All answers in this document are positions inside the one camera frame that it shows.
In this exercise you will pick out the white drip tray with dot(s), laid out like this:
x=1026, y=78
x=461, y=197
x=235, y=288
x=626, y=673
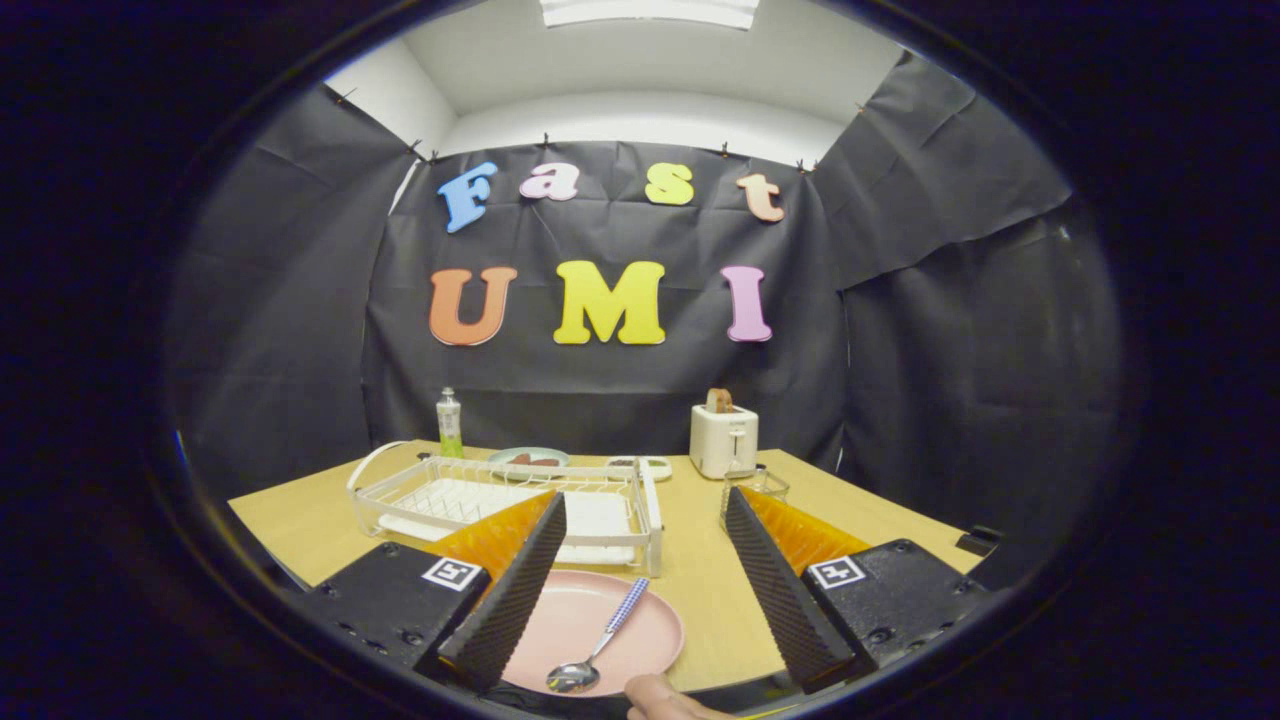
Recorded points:
x=600, y=520

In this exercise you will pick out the green liquid bottle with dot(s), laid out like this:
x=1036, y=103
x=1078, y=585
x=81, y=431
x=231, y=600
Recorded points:
x=449, y=425

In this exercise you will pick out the white divided sauce dish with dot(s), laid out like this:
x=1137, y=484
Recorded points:
x=660, y=465

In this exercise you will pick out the black backdrop cloth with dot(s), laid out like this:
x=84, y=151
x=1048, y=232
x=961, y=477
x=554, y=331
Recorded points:
x=900, y=350

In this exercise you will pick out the brown toast slice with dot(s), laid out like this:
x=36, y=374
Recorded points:
x=719, y=400

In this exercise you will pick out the cream toaster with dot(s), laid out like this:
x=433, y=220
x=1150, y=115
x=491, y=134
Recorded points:
x=722, y=445

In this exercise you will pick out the pale green plate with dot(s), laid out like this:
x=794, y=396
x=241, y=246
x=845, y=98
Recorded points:
x=500, y=456

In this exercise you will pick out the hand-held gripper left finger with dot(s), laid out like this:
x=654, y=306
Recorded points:
x=505, y=600

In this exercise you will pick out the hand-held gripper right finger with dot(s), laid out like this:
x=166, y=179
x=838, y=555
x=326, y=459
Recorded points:
x=785, y=600

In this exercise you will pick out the pink plate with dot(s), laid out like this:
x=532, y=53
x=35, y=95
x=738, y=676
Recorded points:
x=570, y=620

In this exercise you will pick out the ceiling light panel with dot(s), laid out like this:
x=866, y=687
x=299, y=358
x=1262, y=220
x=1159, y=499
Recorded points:
x=650, y=10

